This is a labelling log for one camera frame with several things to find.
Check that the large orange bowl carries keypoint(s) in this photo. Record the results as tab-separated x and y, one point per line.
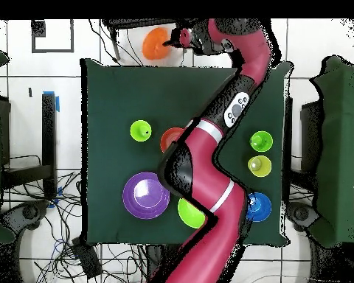
153	44

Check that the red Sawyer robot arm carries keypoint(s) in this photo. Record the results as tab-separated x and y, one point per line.
212	182

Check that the dark green tablecloth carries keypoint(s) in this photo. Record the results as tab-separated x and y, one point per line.
135	97

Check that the lime green smooth cup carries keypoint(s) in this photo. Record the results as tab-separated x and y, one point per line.
138	129

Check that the red-orange bowl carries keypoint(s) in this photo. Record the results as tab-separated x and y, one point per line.
169	138

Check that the blue tape strip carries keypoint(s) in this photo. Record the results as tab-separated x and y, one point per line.
57	104

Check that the green stepped cup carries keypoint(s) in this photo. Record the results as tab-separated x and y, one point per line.
265	141

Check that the yellow cup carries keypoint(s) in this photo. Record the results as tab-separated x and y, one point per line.
264	168

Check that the purple bowl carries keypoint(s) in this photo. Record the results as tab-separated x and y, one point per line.
146	196

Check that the green bowl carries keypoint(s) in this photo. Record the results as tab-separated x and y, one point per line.
188	213

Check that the blue bowl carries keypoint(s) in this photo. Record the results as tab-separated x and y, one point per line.
261	209

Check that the grey office chair base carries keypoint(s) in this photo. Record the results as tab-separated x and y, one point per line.
301	213

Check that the black office chair base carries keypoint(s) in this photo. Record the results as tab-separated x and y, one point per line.
29	212

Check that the black power adapter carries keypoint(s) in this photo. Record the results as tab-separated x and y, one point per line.
87	259

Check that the black camera stand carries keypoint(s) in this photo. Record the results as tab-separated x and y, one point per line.
126	23

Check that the grey square floor frame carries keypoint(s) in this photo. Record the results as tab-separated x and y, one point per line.
72	35

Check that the black table frame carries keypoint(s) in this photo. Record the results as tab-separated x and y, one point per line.
48	132

